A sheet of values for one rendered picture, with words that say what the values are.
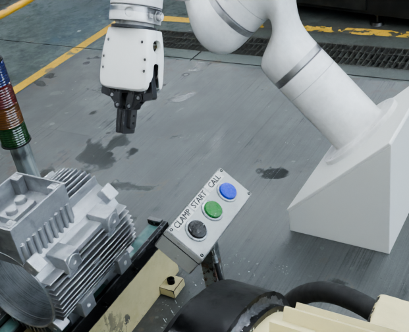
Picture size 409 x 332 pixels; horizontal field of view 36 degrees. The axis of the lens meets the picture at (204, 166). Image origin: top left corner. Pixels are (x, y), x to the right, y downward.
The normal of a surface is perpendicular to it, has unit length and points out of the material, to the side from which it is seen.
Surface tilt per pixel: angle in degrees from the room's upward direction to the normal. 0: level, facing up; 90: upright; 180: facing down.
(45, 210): 90
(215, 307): 13
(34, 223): 90
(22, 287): 39
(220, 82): 0
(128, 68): 65
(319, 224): 90
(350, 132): 78
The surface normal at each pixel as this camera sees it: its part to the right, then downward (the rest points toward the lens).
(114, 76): -0.53, 0.17
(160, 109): -0.14, -0.83
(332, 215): -0.50, 0.54
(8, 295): 0.53, -0.45
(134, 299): 0.87, 0.16
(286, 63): -0.28, 0.34
